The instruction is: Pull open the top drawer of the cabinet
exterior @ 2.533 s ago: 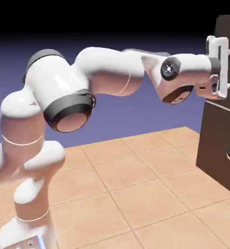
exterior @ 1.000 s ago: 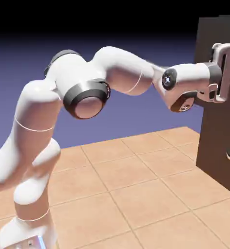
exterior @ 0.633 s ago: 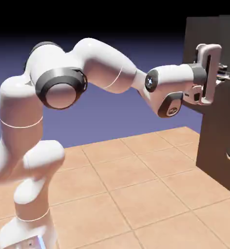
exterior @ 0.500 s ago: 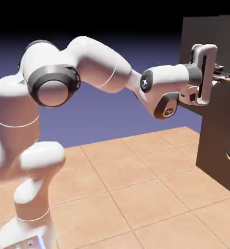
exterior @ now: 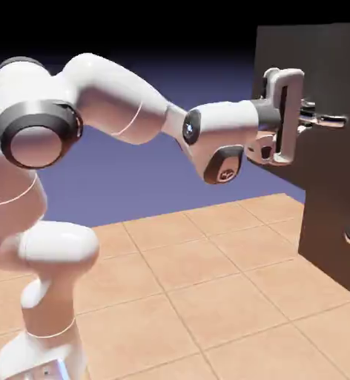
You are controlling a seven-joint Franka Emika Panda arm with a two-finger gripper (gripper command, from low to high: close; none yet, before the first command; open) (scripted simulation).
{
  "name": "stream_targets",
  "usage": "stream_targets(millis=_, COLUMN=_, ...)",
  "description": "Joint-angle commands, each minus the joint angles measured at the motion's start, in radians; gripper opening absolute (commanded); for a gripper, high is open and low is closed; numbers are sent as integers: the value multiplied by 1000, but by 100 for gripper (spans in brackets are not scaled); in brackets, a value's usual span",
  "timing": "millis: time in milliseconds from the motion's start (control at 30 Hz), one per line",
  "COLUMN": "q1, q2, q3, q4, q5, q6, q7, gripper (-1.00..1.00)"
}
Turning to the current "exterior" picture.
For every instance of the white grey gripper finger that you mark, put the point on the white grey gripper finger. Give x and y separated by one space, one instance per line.
307 105
305 122

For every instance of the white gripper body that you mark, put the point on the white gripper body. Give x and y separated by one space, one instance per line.
292 89

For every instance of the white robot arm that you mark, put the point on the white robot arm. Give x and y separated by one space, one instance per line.
109 98

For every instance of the dark brown wooden cabinet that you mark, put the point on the dark brown wooden cabinet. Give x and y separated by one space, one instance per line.
275 53

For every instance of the dark brown drawer front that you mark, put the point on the dark brown drawer front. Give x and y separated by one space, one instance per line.
326 225
335 65

